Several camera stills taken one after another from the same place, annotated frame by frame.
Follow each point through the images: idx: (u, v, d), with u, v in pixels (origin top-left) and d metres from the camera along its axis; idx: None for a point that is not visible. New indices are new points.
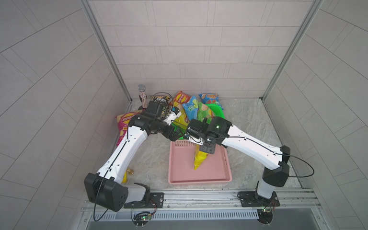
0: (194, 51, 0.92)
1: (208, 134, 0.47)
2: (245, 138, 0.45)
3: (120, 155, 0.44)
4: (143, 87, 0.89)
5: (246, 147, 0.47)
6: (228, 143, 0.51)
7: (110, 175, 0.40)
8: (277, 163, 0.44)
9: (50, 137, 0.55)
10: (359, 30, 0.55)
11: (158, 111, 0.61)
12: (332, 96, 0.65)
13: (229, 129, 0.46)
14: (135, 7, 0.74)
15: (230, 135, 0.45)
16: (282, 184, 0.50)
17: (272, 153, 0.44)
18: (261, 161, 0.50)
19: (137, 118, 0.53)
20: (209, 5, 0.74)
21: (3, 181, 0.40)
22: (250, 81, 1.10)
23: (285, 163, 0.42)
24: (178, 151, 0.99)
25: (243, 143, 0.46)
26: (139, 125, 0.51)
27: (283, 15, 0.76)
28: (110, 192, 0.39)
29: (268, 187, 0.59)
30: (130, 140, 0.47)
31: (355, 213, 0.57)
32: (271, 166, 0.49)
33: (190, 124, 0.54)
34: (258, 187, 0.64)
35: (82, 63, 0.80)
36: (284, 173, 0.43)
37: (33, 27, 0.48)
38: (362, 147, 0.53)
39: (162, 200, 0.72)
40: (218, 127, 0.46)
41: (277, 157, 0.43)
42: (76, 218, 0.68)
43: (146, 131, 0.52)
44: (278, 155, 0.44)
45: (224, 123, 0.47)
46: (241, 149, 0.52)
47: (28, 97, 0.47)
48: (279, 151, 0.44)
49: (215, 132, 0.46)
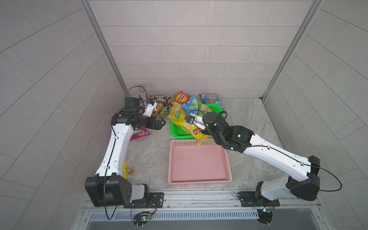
0: (194, 51, 0.92)
1: (231, 141, 0.48)
2: (268, 147, 0.45)
3: (114, 154, 0.44)
4: (143, 88, 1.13)
5: (271, 158, 0.46)
6: (254, 153, 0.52)
7: (111, 171, 0.41)
8: (304, 174, 0.41)
9: (50, 137, 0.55)
10: (359, 30, 0.54)
11: (135, 106, 0.59)
12: (332, 96, 0.65)
13: (253, 137, 0.47)
14: (135, 7, 0.74)
15: (252, 145, 0.45)
16: (313, 198, 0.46)
17: (299, 163, 0.42)
18: (287, 172, 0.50)
19: (118, 115, 0.53)
20: (209, 5, 0.74)
21: (4, 181, 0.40)
22: (250, 81, 1.10)
23: (314, 175, 0.39)
24: (178, 152, 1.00)
25: (266, 151, 0.45)
26: (124, 122, 0.51)
27: (283, 15, 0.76)
28: (118, 187, 0.39)
29: (277, 190, 0.57)
30: (119, 137, 0.47)
31: (355, 213, 0.57)
32: (298, 177, 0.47)
33: (217, 122, 0.49)
34: (265, 189, 0.63)
35: (82, 63, 0.80)
36: (314, 185, 0.40)
37: (33, 27, 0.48)
38: (362, 147, 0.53)
39: (162, 200, 0.73)
40: (241, 135, 0.47)
41: (304, 168, 0.41)
42: (76, 218, 0.68)
43: (132, 126, 0.52)
44: (306, 165, 0.41)
45: (247, 133, 0.47)
46: (267, 160, 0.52)
47: (28, 97, 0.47)
48: (307, 163, 0.42)
49: (237, 140, 0.47)
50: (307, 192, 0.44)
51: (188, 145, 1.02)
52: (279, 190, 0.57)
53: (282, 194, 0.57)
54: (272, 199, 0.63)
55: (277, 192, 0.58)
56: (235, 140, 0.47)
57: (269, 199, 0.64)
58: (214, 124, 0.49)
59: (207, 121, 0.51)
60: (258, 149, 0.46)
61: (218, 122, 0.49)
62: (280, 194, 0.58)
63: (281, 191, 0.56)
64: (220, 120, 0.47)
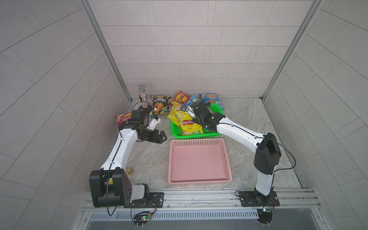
0: (194, 51, 0.92)
1: (206, 121, 0.64)
2: (232, 125, 0.57)
3: (119, 151, 0.47)
4: (143, 87, 0.89)
5: (235, 133, 0.57)
6: (224, 130, 0.61)
7: (115, 166, 0.43)
8: (255, 143, 0.51)
9: (50, 136, 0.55)
10: (359, 30, 0.54)
11: (143, 116, 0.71)
12: (332, 95, 0.66)
13: (223, 118, 0.61)
14: (135, 7, 0.74)
15: (220, 123, 0.60)
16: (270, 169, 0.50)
17: (253, 136, 0.52)
18: (246, 145, 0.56)
19: (125, 122, 0.59)
20: (209, 5, 0.74)
21: (3, 181, 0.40)
22: (250, 81, 1.10)
23: (265, 144, 0.48)
24: (178, 152, 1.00)
25: (230, 129, 0.58)
26: (130, 127, 0.57)
27: (282, 15, 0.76)
28: (120, 180, 0.41)
29: (262, 179, 0.61)
30: (125, 138, 0.52)
31: (355, 213, 0.57)
32: (252, 147, 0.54)
33: (198, 106, 0.66)
34: (258, 182, 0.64)
35: (82, 63, 0.80)
36: (259, 151, 0.49)
37: (33, 27, 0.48)
38: (362, 147, 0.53)
39: (162, 200, 0.73)
40: (214, 118, 0.62)
41: (257, 140, 0.50)
42: (76, 218, 0.67)
43: (136, 132, 0.58)
44: (259, 137, 0.51)
45: (219, 116, 0.62)
46: (233, 136, 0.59)
47: (28, 97, 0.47)
48: (260, 135, 0.51)
49: (212, 121, 0.62)
50: (262, 164, 0.52)
51: (188, 144, 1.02)
52: (263, 178, 0.60)
53: (269, 183, 0.59)
54: (268, 193, 0.63)
55: (265, 182, 0.61)
56: (209, 120, 0.63)
57: (264, 194, 0.65)
58: (196, 108, 0.67)
59: (192, 107, 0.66)
60: (225, 126, 0.59)
61: (199, 107, 0.66)
62: (267, 183, 0.60)
63: (264, 178, 0.60)
64: (202, 105, 0.64)
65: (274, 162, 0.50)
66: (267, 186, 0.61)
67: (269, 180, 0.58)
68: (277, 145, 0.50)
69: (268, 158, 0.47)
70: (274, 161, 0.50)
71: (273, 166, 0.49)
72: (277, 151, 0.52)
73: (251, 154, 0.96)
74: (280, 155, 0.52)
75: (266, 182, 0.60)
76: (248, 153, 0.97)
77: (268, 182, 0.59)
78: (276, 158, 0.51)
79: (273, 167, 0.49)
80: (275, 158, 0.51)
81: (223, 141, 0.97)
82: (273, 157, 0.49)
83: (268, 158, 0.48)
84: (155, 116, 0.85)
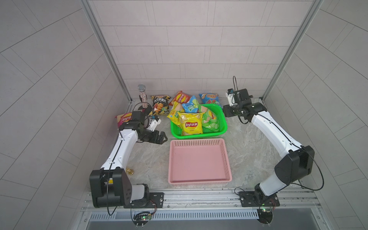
0: (194, 51, 0.92)
1: (244, 108, 0.60)
2: (270, 121, 0.53)
3: (120, 151, 0.47)
4: (143, 87, 0.89)
5: (270, 130, 0.52)
6: (259, 122, 0.56)
7: (115, 166, 0.43)
8: (287, 149, 0.46)
9: (50, 136, 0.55)
10: (359, 30, 0.54)
11: (143, 117, 0.70)
12: (332, 96, 0.65)
13: (264, 111, 0.56)
14: (135, 7, 0.74)
15: (259, 115, 0.55)
16: (288, 180, 0.47)
17: (289, 142, 0.47)
18: (278, 146, 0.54)
19: (126, 123, 0.59)
20: (209, 5, 0.74)
21: (3, 181, 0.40)
22: (250, 81, 1.10)
23: (297, 155, 0.43)
24: (178, 152, 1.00)
25: (267, 124, 0.53)
26: (130, 127, 0.57)
27: (282, 15, 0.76)
28: (120, 179, 0.41)
29: (272, 181, 0.59)
30: (125, 138, 0.52)
31: (355, 214, 0.57)
32: (282, 151, 0.48)
33: (239, 93, 0.65)
34: (264, 181, 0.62)
35: (82, 63, 0.80)
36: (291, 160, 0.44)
37: (33, 27, 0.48)
38: (362, 147, 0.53)
39: (162, 200, 0.73)
40: (255, 107, 0.58)
41: (291, 146, 0.46)
42: (76, 218, 0.67)
43: (137, 132, 0.58)
44: (294, 145, 0.46)
45: (260, 107, 0.58)
46: (266, 132, 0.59)
47: (28, 97, 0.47)
48: (297, 144, 0.46)
49: (250, 109, 0.59)
50: (285, 171, 0.47)
51: (188, 145, 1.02)
52: (273, 181, 0.58)
53: (276, 188, 0.58)
54: (269, 194, 0.63)
55: (273, 185, 0.59)
56: (247, 108, 0.59)
57: (265, 193, 0.66)
58: (238, 94, 0.66)
59: (235, 92, 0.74)
60: (263, 119, 0.54)
61: (241, 93, 0.65)
62: (275, 188, 0.58)
63: (274, 182, 0.58)
64: (245, 93, 0.63)
65: (299, 176, 0.46)
66: (271, 187, 0.61)
67: (279, 186, 0.56)
68: (310, 162, 0.45)
69: (295, 170, 0.44)
70: (299, 174, 0.46)
71: (295, 178, 0.46)
72: (307, 167, 0.46)
73: (251, 154, 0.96)
74: (308, 172, 0.47)
75: (274, 186, 0.59)
76: (249, 154, 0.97)
77: (276, 187, 0.58)
78: (303, 173, 0.46)
79: (294, 179, 0.46)
80: (302, 172, 0.46)
81: (223, 141, 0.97)
82: (300, 170, 0.46)
83: (293, 169, 0.44)
84: (156, 118, 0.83)
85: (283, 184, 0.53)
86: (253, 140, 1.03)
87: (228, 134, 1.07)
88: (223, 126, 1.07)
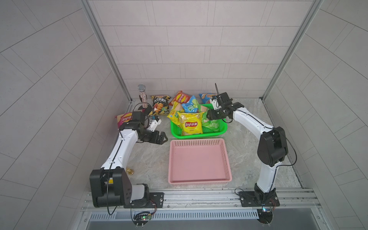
0: (195, 51, 0.92)
1: (226, 108, 0.71)
2: (246, 113, 0.62)
3: (120, 151, 0.48)
4: (143, 87, 0.89)
5: (248, 122, 0.62)
6: (238, 117, 0.67)
7: (115, 166, 0.43)
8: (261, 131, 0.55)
9: (50, 136, 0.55)
10: (359, 30, 0.54)
11: (143, 117, 0.70)
12: (332, 96, 0.65)
13: (241, 107, 0.66)
14: (135, 6, 0.74)
15: (236, 110, 0.66)
16: (270, 161, 0.53)
17: (262, 125, 0.55)
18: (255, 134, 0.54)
19: (126, 123, 0.59)
20: (209, 5, 0.74)
21: (3, 181, 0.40)
22: (250, 81, 1.10)
23: (269, 133, 0.51)
24: (178, 152, 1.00)
25: (243, 116, 0.63)
26: (131, 127, 0.57)
27: (282, 15, 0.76)
28: (120, 179, 0.41)
29: (265, 175, 0.62)
30: (125, 138, 0.52)
31: (355, 213, 0.57)
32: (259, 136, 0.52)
33: (221, 96, 0.77)
34: (260, 178, 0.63)
35: (82, 63, 0.80)
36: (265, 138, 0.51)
37: (33, 27, 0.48)
38: (362, 147, 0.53)
39: (162, 200, 0.72)
40: (234, 106, 0.67)
41: (264, 129, 0.53)
42: (76, 218, 0.68)
43: (137, 132, 0.58)
44: (268, 127, 0.54)
45: (238, 104, 0.68)
46: (246, 125, 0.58)
47: (28, 97, 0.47)
48: (270, 126, 0.54)
49: (230, 108, 0.69)
50: (264, 152, 0.54)
51: (188, 145, 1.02)
52: (264, 171, 0.62)
53: (269, 178, 0.60)
54: (268, 190, 0.64)
55: (265, 177, 0.62)
56: (229, 107, 0.69)
57: (264, 190, 0.66)
58: (219, 97, 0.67)
59: (217, 96, 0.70)
60: (240, 113, 0.65)
61: (222, 97, 0.76)
62: (269, 179, 0.61)
63: (266, 173, 0.61)
64: (225, 96, 0.74)
65: (279, 155, 0.52)
66: (264, 179, 0.63)
67: (270, 175, 0.59)
68: (284, 140, 0.52)
69: (270, 147, 0.51)
70: (280, 155, 0.53)
71: (276, 158, 0.52)
72: (283, 146, 0.53)
73: (251, 154, 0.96)
74: (286, 151, 0.53)
75: (267, 178, 0.61)
76: (248, 153, 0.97)
77: (269, 178, 0.60)
78: (281, 153, 0.53)
79: (276, 160, 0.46)
80: (280, 151, 0.53)
81: (223, 141, 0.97)
82: (277, 150, 0.53)
83: (270, 148, 0.51)
84: (155, 118, 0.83)
85: (269, 167, 0.57)
86: (253, 140, 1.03)
87: (228, 134, 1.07)
88: (224, 126, 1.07)
